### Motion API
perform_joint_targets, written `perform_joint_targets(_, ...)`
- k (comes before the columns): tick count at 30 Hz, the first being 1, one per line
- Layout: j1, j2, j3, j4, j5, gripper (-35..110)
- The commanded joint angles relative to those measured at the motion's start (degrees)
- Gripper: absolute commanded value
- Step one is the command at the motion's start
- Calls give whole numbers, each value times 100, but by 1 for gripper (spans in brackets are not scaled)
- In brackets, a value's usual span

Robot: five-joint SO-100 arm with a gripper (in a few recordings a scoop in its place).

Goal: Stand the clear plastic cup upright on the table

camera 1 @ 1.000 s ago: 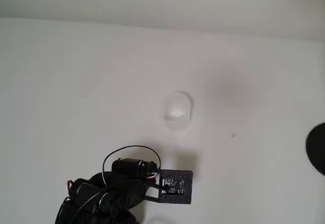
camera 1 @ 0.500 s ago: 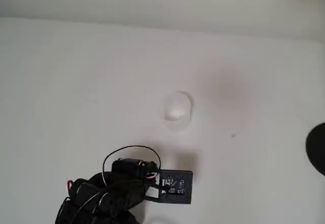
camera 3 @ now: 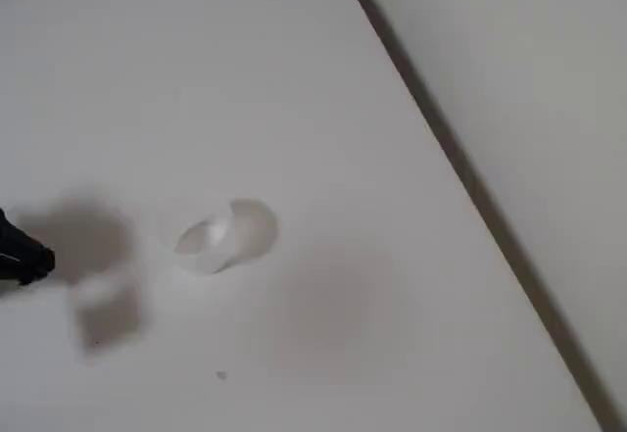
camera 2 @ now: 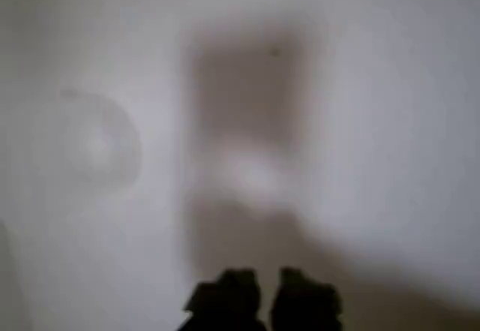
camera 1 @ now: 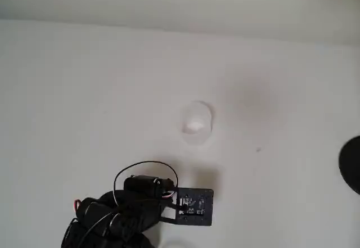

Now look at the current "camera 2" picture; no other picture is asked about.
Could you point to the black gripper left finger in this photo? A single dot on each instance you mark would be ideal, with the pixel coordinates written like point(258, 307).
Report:
point(225, 304)

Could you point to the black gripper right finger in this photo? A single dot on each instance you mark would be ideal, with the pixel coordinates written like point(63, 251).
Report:
point(305, 308)

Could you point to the small clear plastic cup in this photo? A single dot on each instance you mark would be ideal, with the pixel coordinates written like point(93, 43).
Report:
point(93, 147)

